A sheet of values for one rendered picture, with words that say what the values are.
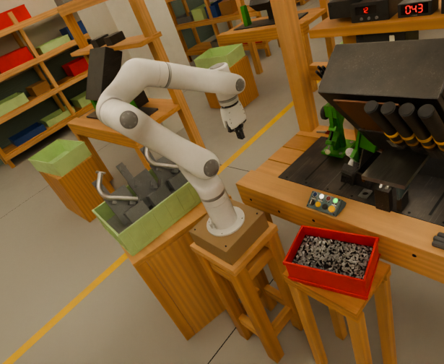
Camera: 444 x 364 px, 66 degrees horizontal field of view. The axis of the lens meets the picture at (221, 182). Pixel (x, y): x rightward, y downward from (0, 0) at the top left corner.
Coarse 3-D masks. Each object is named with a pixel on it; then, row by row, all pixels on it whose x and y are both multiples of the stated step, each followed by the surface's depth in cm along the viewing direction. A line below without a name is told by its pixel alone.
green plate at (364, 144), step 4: (360, 136) 143; (364, 136) 142; (356, 140) 144; (360, 140) 144; (364, 140) 143; (356, 144) 146; (360, 144) 146; (364, 144) 144; (368, 144) 143; (372, 144) 142; (356, 148) 147; (360, 148) 150; (364, 148) 146; (368, 148) 144; (372, 148) 143; (376, 148) 142
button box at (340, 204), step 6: (312, 192) 159; (318, 192) 157; (312, 198) 158; (318, 198) 156; (324, 198) 154; (336, 198) 150; (330, 204) 151; (336, 204) 149; (342, 204) 150; (318, 210) 154; (324, 210) 152; (336, 210) 148
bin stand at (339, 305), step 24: (384, 264) 135; (312, 288) 137; (384, 288) 137; (312, 312) 162; (336, 312) 180; (360, 312) 125; (384, 312) 147; (312, 336) 168; (336, 336) 198; (360, 336) 132; (384, 336) 159; (360, 360) 145; (384, 360) 174
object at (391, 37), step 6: (366, 36) 143; (372, 36) 141; (378, 36) 139; (384, 36) 138; (390, 36) 136; (396, 36) 134; (402, 36) 133; (408, 36) 134; (414, 36) 137; (366, 42) 144
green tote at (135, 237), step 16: (176, 192) 196; (192, 192) 204; (96, 208) 212; (160, 208) 193; (176, 208) 200; (192, 208) 207; (144, 224) 189; (160, 224) 196; (128, 240) 186; (144, 240) 192
